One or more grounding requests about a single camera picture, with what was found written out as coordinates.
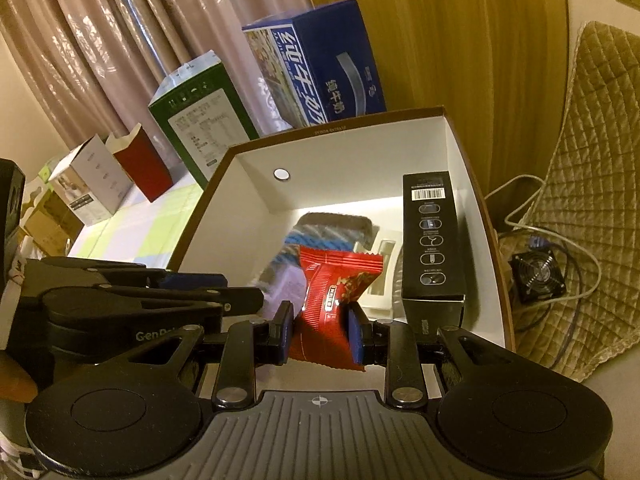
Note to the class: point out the black cooling fan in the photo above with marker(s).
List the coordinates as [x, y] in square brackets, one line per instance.
[537, 277]

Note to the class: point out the quilted chair cushion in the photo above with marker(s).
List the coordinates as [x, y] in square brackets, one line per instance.
[595, 160]

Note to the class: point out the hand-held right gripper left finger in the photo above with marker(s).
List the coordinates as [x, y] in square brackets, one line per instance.
[286, 332]

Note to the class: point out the grey knitted sock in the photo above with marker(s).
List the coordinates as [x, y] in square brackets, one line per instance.
[330, 232]

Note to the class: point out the blue milk carton box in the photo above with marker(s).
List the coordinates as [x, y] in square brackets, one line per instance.
[320, 60]

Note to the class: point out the cardboard box with white hanger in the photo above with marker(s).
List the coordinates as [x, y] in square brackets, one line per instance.
[45, 225]

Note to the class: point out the dark red carton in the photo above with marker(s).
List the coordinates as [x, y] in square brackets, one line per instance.
[142, 162]

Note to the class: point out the brown cardboard box white inside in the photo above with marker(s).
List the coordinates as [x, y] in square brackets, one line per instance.
[350, 160]

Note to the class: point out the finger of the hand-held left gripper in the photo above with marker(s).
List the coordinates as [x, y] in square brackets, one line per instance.
[235, 301]
[190, 280]

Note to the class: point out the person's left hand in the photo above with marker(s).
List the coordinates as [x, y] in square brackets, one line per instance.
[17, 377]

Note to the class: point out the black product box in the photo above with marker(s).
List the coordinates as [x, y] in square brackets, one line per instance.
[435, 240]

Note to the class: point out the beige curtain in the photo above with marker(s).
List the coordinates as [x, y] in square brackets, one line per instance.
[125, 35]

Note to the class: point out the white photo product box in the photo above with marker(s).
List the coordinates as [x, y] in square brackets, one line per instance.
[92, 185]

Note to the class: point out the green milk carton box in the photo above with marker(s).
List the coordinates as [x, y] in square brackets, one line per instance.
[200, 120]

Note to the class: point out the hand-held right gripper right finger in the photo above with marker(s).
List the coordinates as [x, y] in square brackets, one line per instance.
[356, 334]

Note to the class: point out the red snack packet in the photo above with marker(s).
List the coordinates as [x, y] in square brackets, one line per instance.
[330, 290]

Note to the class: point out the cream hair claw clip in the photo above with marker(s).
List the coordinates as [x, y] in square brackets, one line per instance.
[385, 270]

